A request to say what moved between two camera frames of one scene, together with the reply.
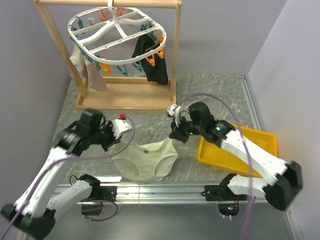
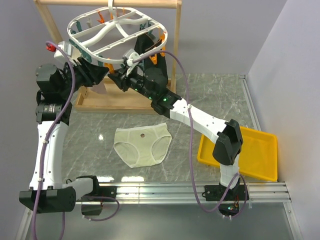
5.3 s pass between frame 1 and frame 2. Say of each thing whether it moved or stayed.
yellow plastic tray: stayed
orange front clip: moved
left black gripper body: moved
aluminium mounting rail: stayed
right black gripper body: moved
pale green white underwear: moved
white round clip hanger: stayed
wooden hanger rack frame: stayed
